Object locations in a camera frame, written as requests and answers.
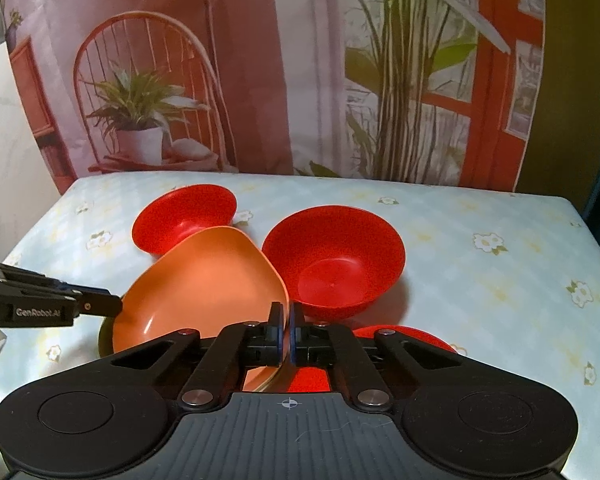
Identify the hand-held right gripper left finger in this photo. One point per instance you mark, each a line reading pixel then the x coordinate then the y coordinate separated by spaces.
pixel 278 325

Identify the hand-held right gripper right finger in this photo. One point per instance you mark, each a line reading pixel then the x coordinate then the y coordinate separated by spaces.
pixel 295 327

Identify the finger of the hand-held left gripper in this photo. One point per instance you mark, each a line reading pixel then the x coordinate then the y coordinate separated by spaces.
pixel 97 304

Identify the large green square plate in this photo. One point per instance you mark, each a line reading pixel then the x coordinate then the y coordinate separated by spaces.
pixel 105 340

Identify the orange square plate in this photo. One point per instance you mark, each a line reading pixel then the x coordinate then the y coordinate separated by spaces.
pixel 195 280

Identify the red plastic bowl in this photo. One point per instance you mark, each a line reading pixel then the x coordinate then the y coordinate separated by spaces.
pixel 340 265
pixel 180 220
pixel 420 336

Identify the printed room scene backdrop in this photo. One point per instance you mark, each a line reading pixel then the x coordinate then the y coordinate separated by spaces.
pixel 280 85

